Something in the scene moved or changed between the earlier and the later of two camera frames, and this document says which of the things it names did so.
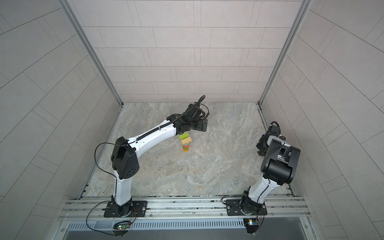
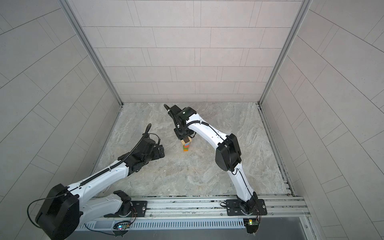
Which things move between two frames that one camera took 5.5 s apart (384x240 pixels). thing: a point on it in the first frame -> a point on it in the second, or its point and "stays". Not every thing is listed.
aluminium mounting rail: [185, 209] stays
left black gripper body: [197, 125] -> [154, 154]
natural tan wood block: [186, 141] stays
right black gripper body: [264, 147] -> [181, 132]
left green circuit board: [122, 227] stays
